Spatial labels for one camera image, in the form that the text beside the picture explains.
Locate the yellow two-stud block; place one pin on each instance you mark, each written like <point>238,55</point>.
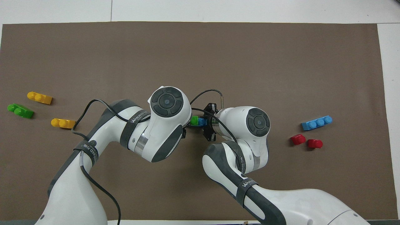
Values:
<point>63,123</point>
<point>39,97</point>

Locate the green two-stud block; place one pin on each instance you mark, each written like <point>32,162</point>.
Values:
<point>194,121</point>
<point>20,111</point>

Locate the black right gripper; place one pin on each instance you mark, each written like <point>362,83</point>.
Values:
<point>213,123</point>

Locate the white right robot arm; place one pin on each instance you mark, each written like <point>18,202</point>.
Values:
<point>250,147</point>

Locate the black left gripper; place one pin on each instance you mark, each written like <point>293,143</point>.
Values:
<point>184,132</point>

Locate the blue three-stud block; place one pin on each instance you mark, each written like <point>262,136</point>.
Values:
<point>316,123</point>
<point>203,122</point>

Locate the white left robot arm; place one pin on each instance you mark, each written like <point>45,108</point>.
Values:
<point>137,137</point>

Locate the red one-stud block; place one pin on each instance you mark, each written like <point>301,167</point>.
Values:
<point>298,139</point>
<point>315,143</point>

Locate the brown table mat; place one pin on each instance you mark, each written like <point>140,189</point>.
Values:
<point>200,56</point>

